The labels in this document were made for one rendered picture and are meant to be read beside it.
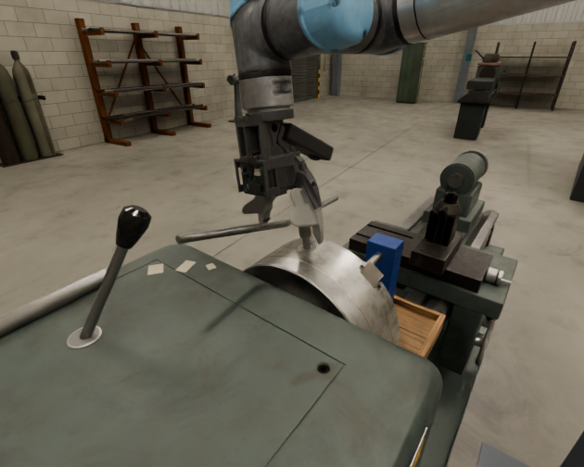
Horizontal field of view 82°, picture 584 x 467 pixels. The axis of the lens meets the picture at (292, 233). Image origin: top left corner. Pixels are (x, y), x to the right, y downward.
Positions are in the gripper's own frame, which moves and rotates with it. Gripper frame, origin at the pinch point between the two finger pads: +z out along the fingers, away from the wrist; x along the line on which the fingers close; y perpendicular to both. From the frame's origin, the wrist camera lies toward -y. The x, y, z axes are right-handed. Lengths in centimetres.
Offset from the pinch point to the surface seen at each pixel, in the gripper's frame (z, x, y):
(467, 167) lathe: 10, -10, -111
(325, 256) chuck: 4.6, 4.2, -3.6
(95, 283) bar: -0.3, -9.9, 28.5
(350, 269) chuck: 6.5, 8.4, -5.1
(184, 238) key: -6.3, 1.5, 19.7
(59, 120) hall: -31, -702, -119
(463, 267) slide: 31, 8, -63
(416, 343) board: 40, 8, -33
